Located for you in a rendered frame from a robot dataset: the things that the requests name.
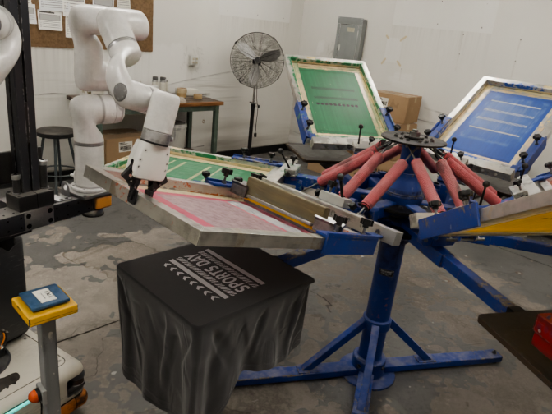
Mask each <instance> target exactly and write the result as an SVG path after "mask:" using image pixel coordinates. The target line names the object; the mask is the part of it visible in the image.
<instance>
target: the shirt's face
mask: <svg viewBox="0 0 552 414"><path fill-rule="evenodd" d="M209 248H210V249H211V250H213V251H215V252H217V253H219V254H220V255H222V256H223V257H225V258H227V259H228V260H230V261H232V262H233V263H235V264H236V265H239V266H240V267H242V268H243V269H245V270H247V271H248V272H250V273H252V274H254V275H255V276H256V277H258V278H260V279H262V280H263V281H265V282H266V283H265V284H262V285H260V286H258V287H254V288H252V289H249V290H247V291H244V292H241V293H238V294H237V295H234V296H232V297H228V298H226V299H223V300H222V301H218V302H214V301H212V300H210V299H209V298H208V297H207V296H205V295H204V294H202V293H201V292H199V291H198V290H196V289H195V288H194V287H192V286H191V285H190V284H189V283H187V282H185V281H184V280H183V279H181V278H179V277H178V276H177V275H176V274H174V273H173V272H171V271H170V270H169V269H167V268H165V267H164V266H163V265H161V264H160V263H161V262H164V261H167V260H172V259H175V258H178V257H181V256H184V255H189V254H192V253H196V252H198V251H203V250H207V249H209ZM119 266H121V267H122V268H123V269H125V270H126V271H127V272H128V273H129V274H130V275H132V276H133V277H134V278H136V279H137V280H138V281H139V282H141V283H142V284H143V285H145V286H146V287H147V288H148V289H149V290H150V291H152V292H153V293H154V294H156V295H157V296H158V297H160V298H161V299H162V300H163V301H165V302H166V303H167V304H169V305H170V306H171V307H172V308H173V309H174V310H176V311H177V312H178V313H180V314H181V315H182V316H184V317H185V318H186V319H187V320H189V321H190V322H191V323H192V324H193V325H197V326H199V325H203V324H206V323H208V322H210V321H212V320H216V319H217V318H220V317H222V316H224V315H227V314H230V313H232V312H234V311H237V310H240V309H241V308H244V307H246V306H249V305H251V304H254V303H256V302H258V301H261V300H264V299H265V298H268V297H271V296H273V295H275V294H278V293H280V292H283V291H285V290H288V289H289V288H293V287H295V286H297V285H299V284H302V283H304V282H307V281H309V280H312V279H313V278H312V277H311V276H309V275H307V274H305V273H303V272H301V271H300V270H298V269H296V268H294V267H292V266H291V265H289V264H287V263H285V262H283V261H281V260H280V259H278V258H276V257H274V256H272V255H271V254H269V253H267V252H265V251H262V250H261V249H260V248H253V247H221V246H196V245H194V244H192V243H191V244H188V245H185V246H179V247H177V248H173V249H170V250H167V251H161V252H158V253H155V254H152V255H147V256H143V257H140V258H137V259H134V260H128V261H125V262H122V263H120V264H119Z"/></svg>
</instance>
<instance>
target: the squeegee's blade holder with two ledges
mask: <svg viewBox="0 0 552 414"><path fill-rule="evenodd" d="M246 197H247V198H250V199H252V200H254V201H256V202H258V203H261V204H262V205H265V206H267V207H270V208H271V209H274V210H276V211H278V212H280V213H282V214H285V215H287V216H289V217H291V218H293V219H295V220H298V221H300V222H302V223H304V224H307V225H309V226H312V225H313V223H311V222H309V221H307V220H305V219H303V218H300V217H297V216H296V215H294V214H291V213H288V212H287V211H285V210H283V209H280V208H278V207H276V206H274V205H271V204H269V203H267V202H264V201H262V200H260V199H258V198H255V197H254V196H252V195H246Z"/></svg>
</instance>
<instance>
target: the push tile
mask: <svg viewBox="0 0 552 414"><path fill-rule="evenodd" d="M19 297H20V298H21V299H22V300H23V302H24V303H25V304H26V305H27V306H28V307H29V308H30V309H31V311H32V312H34V311H39V310H42V309H45V308H48V307H50V306H55V305H58V304H61V303H64V302H67V301H70V297H69V296H68V295H67V294H66V293H65V292H64V291H63V290H62V289H61V288H60V287H59V286H58V285H57V284H56V283H54V284H50V285H48V286H44V287H39V288H36V289H33V290H29V291H26V292H21V293H19Z"/></svg>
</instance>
